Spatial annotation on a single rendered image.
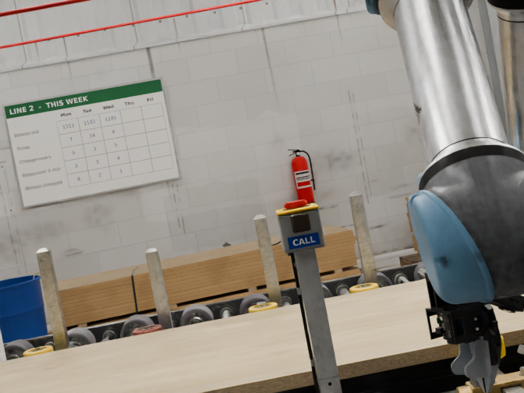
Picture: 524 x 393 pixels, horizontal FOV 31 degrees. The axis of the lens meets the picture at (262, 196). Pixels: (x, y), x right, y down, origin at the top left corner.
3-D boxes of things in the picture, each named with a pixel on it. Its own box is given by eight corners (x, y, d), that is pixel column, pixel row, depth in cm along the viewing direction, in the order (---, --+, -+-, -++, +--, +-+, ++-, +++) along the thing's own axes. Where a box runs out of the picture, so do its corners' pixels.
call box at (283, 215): (327, 250, 156) (318, 204, 156) (285, 258, 156) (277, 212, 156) (322, 246, 163) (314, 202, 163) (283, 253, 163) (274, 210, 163)
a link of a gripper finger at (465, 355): (451, 396, 152) (441, 341, 152) (481, 387, 155) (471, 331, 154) (463, 400, 149) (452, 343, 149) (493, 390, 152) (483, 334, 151)
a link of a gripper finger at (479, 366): (463, 400, 149) (452, 343, 149) (493, 390, 152) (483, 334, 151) (475, 403, 146) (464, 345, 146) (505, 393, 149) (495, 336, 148)
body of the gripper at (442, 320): (430, 343, 152) (416, 270, 151) (473, 330, 155) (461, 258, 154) (458, 349, 145) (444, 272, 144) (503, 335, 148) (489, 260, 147)
